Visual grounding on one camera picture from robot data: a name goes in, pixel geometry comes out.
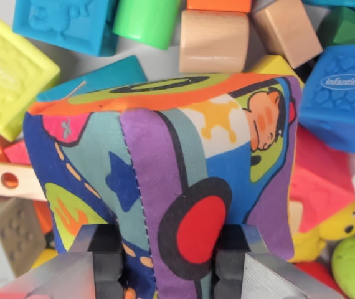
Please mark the grey embossed rubber block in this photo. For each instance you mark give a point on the grey embossed rubber block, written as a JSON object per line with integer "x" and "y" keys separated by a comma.
{"x": 6, "y": 236}

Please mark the wooden half-round block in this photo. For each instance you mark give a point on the wooden half-round block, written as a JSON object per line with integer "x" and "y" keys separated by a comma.
{"x": 213, "y": 40}

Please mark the wooden block with red dot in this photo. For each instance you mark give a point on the wooden block with red dot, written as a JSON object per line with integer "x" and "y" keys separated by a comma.
{"x": 296, "y": 216}

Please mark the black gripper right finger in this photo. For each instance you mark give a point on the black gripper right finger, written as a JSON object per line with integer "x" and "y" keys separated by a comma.
{"x": 236, "y": 268}

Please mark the teal and green sponge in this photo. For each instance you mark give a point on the teal and green sponge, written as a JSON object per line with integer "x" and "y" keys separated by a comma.
{"x": 115, "y": 76}

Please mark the thin orange block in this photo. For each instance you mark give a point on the thin orange block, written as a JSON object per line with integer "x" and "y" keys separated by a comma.
{"x": 218, "y": 4}

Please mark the yellow-green embossed rubber block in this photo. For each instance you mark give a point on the yellow-green embossed rubber block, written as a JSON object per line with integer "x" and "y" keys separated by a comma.
{"x": 9, "y": 78}

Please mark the colourful fabric number cube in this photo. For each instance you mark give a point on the colourful fabric number cube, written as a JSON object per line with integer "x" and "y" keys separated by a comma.
{"x": 171, "y": 162}

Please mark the wooden rectangular block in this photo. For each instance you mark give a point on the wooden rectangular block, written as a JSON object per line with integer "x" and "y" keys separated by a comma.
{"x": 286, "y": 31}

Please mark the teal foam block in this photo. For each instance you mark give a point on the teal foam block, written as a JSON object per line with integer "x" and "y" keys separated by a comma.
{"x": 342, "y": 3}

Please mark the dark green wooden block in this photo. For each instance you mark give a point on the dark green wooden block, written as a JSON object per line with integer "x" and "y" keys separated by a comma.
{"x": 345, "y": 28}

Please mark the wooden strip with holes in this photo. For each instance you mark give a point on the wooden strip with holes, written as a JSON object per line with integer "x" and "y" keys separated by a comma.
{"x": 6, "y": 179}

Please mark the small orange toy piece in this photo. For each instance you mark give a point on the small orange toy piece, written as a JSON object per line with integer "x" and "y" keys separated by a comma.
{"x": 43, "y": 216}

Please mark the teal embossed rubber block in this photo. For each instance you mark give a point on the teal embossed rubber block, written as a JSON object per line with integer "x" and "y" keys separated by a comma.
{"x": 65, "y": 25}

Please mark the red triangular block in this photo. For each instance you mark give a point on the red triangular block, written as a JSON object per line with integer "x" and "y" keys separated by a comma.
{"x": 18, "y": 152}

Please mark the yellow studded plastic brick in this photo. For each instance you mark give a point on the yellow studded plastic brick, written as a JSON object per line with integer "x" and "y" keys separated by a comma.
{"x": 43, "y": 257}

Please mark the yellow wooden block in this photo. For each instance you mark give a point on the yellow wooden block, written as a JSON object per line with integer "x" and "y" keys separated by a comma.
{"x": 274, "y": 67}

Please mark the green plastic cup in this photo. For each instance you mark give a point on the green plastic cup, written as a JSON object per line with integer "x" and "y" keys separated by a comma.
{"x": 146, "y": 21}

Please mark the blue embossed rubber block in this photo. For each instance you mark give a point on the blue embossed rubber block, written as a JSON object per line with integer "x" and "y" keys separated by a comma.
{"x": 339, "y": 96}

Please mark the large red foam block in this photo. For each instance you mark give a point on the large red foam block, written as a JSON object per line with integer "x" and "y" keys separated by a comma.
{"x": 316, "y": 275}

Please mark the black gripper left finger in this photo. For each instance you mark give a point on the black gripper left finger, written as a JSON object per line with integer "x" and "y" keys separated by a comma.
{"x": 102, "y": 268}

